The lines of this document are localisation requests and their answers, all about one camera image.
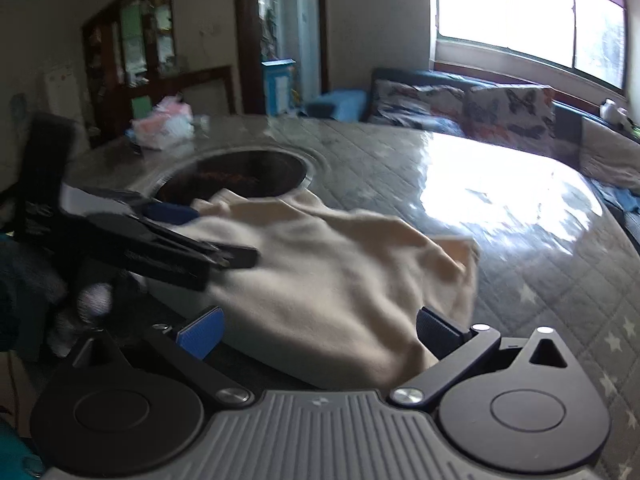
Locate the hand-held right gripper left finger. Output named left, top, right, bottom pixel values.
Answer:
left=65, top=305, right=253, bottom=409

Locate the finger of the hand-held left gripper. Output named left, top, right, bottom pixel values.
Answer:
left=75, top=185, right=201, bottom=226
left=85, top=212, right=262, bottom=292

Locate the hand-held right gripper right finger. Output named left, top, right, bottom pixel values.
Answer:
left=389, top=306, right=586, bottom=407

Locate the cream knit garment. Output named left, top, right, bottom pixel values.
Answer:
left=172, top=187, right=482, bottom=392

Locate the person's left hand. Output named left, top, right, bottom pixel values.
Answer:
left=47, top=282, right=116, bottom=357

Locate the round black inset cooktop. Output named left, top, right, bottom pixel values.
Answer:
left=150, top=146, right=309, bottom=207

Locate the white fridge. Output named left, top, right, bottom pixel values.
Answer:
left=42, top=61, right=89, bottom=157

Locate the pink white tissue pack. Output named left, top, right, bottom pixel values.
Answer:
left=131, top=92, right=196, bottom=152

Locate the dark wooden display cabinet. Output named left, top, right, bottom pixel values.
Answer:
left=81, top=0, right=177, bottom=137

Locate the blue cardboard box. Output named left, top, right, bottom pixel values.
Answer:
left=261, top=58, right=297, bottom=116

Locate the blue stool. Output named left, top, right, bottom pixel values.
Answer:
left=305, top=89, right=369, bottom=124

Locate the butterfly print pillow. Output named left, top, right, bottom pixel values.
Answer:
left=367, top=79, right=469, bottom=137
left=465, top=84, right=557, bottom=147

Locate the blue cloth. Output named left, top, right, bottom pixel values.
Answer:
left=597, top=182, right=640, bottom=222

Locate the plain grey pillow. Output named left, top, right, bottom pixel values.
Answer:
left=579, top=114, right=640, bottom=192

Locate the dark blue sofa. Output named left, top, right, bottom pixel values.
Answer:
left=369, top=66, right=640, bottom=251

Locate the white plush toy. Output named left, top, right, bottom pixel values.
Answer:
left=600, top=98, right=634, bottom=127

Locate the large window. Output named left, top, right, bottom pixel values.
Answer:
left=429, top=0, right=629, bottom=97

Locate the dark wooden door frame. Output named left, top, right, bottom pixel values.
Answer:
left=233, top=0, right=332, bottom=117

